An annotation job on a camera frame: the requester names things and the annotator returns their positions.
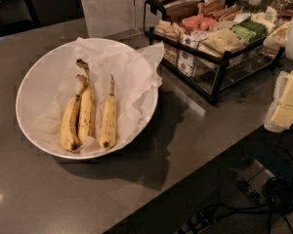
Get yellow banana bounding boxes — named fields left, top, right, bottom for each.
left=100, top=76, right=116, bottom=149
left=76, top=59, right=96, bottom=142
left=60, top=74, right=87, bottom=152

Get white bowl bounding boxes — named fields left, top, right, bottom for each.
left=15, top=37, right=160, bottom=161

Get green tea packets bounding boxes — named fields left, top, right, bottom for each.
left=230, top=19, right=268, bottom=44

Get white creamer cups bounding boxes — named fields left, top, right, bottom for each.
left=178, top=30, right=205, bottom=77

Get pink sweetener packets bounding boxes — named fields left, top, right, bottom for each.
left=182, top=14, right=217, bottom=30

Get black power strip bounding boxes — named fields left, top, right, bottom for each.
left=174, top=210, right=216, bottom=234

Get white paper liner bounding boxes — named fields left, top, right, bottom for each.
left=32, top=36, right=166, bottom=157

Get white paper bag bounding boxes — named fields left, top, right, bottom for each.
left=81, top=0, right=134, bottom=37

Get black appliance with blue light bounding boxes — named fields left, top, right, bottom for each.
left=0, top=0, right=40, bottom=37

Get black coiled cable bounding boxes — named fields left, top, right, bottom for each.
left=263, top=176, right=293, bottom=215

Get black wire condiment rack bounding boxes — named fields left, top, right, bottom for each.
left=144, top=0, right=284, bottom=103

